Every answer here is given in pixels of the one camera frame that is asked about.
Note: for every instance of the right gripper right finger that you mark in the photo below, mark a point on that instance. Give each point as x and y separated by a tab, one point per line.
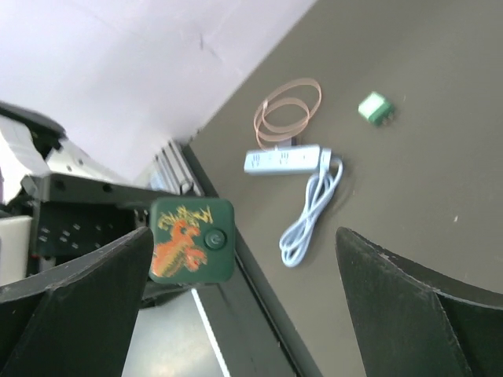
410	320

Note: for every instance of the dark green charger cube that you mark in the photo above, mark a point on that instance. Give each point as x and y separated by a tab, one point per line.
194	240

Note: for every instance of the blue power strip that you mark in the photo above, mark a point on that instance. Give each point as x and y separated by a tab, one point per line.
303	159

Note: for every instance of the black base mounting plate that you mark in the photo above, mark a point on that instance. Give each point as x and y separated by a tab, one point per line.
235	328

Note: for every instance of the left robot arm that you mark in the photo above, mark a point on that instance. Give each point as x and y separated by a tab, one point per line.
33	143

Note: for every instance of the light green plug adapter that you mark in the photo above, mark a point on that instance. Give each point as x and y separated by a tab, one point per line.
376	109

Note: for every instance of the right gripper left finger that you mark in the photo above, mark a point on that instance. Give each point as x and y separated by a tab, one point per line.
76	319

